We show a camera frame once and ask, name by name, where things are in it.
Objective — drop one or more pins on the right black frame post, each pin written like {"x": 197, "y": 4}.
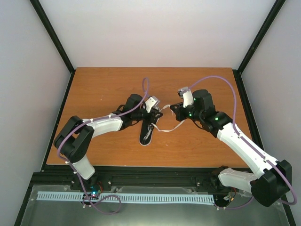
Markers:
{"x": 271, "y": 16}

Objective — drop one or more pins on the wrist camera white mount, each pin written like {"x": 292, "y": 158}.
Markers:
{"x": 152, "y": 103}
{"x": 186, "y": 94}

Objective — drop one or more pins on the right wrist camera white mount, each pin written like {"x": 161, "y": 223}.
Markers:
{"x": 186, "y": 94}

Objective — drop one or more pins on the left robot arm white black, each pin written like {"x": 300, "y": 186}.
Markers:
{"x": 74, "y": 139}

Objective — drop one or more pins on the small circuit board with led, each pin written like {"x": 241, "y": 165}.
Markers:
{"x": 96, "y": 190}

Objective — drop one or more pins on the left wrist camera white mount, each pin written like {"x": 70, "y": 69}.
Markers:
{"x": 152, "y": 103}

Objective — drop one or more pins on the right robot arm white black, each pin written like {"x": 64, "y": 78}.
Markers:
{"x": 269, "y": 178}

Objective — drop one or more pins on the white shoelace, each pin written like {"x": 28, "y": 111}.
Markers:
{"x": 167, "y": 130}

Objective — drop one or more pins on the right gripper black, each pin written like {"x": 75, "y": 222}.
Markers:
{"x": 179, "y": 115}

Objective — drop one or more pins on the black frame post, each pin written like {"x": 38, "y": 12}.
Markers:
{"x": 52, "y": 34}
{"x": 271, "y": 16}

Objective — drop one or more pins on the black white canvas sneaker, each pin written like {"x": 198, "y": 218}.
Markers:
{"x": 148, "y": 121}

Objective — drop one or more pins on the left black frame post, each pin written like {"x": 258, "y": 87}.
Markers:
{"x": 52, "y": 34}

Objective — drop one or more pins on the light blue slotted cable duct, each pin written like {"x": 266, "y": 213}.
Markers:
{"x": 204, "y": 199}

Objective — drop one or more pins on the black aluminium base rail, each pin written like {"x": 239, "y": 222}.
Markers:
{"x": 105, "y": 177}

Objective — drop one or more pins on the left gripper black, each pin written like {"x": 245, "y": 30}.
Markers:
{"x": 154, "y": 114}

